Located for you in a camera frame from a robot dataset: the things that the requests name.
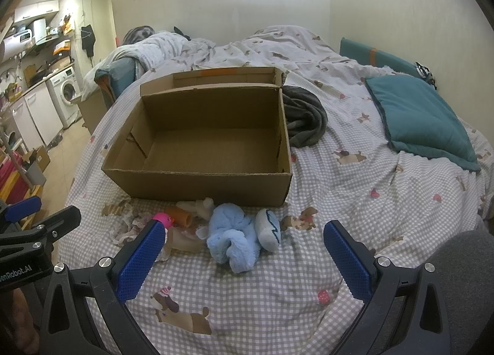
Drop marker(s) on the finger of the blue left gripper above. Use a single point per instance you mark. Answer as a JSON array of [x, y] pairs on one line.
[[22, 209]]

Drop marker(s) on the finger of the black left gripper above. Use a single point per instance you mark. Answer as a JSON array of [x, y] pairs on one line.
[[60, 223]]

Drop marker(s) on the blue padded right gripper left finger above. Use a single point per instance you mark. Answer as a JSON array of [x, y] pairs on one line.
[[67, 324]]

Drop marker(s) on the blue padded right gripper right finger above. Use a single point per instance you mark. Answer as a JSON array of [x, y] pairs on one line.
[[403, 312]]

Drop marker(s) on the pink soft ball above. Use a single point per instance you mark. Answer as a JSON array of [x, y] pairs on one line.
[[165, 219]]

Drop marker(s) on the brown soft tube toy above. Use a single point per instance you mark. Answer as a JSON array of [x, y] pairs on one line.
[[179, 216]]

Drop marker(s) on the beige cloth with tag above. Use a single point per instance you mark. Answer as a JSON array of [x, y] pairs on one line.
[[179, 240]]

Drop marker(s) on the white fluffy plush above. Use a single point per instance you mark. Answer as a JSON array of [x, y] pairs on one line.
[[202, 208]]

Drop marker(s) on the white and blue sock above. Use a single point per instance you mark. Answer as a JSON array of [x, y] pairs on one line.
[[267, 228]]

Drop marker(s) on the light blue fluffy plush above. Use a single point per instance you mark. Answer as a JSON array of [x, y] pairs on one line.
[[232, 238]]

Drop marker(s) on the small cardboard box on floor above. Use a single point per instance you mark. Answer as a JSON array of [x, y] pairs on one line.
[[39, 156]]

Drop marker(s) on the checked dog print bedsheet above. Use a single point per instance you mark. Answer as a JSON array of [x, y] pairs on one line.
[[295, 302]]

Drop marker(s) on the white washing machine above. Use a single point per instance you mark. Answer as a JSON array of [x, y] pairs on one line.
[[64, 91]]

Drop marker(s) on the open brown cardboard box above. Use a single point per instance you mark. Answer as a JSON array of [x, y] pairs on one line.
[[215, 133]]

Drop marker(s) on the black garment hanging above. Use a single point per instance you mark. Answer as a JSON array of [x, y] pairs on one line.
[[87, 40]]

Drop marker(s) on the dark grey folded cloth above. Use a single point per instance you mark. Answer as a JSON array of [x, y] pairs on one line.
[[306, 118]]

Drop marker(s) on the teal headboard cushion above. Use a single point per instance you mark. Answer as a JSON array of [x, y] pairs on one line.
[[366, 55]]

